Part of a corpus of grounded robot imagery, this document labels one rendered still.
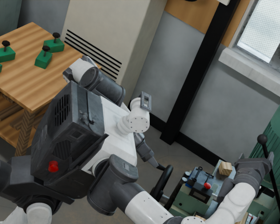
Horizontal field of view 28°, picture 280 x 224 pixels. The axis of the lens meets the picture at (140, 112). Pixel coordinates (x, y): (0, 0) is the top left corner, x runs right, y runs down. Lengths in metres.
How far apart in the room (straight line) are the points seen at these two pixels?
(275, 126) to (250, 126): 1.70
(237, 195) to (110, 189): 0.38
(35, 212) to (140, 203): 0.51
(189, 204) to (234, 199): 0.61
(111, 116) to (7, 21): 2.36
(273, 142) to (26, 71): 1.72
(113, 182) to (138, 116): 0.23
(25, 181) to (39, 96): 1.27
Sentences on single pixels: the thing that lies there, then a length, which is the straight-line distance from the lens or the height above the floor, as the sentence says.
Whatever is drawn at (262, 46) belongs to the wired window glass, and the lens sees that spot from 3.50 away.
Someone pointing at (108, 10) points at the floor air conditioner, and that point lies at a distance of 3.46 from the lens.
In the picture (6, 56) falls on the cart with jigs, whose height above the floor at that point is 0.57.
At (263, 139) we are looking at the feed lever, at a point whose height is 1.43.
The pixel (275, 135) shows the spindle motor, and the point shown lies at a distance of 1.99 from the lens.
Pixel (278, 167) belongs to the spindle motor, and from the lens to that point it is 2.04.
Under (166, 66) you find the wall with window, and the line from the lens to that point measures 3.75.
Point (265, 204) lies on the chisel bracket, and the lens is 2.24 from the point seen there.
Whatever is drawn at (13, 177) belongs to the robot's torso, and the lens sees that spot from 1.94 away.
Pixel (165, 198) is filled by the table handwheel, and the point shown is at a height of 0.83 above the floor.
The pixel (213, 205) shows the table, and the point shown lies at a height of 0.90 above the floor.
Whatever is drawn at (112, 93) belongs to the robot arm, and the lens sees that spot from 1.97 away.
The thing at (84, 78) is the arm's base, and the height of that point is 1.34.
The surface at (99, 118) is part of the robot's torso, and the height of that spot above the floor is 1.38.
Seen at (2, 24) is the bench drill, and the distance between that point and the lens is 4.06.
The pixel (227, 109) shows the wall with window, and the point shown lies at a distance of 3.68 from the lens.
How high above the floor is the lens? 2.52
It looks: 38 degrees down
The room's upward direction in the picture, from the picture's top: 22 degrees clockwise
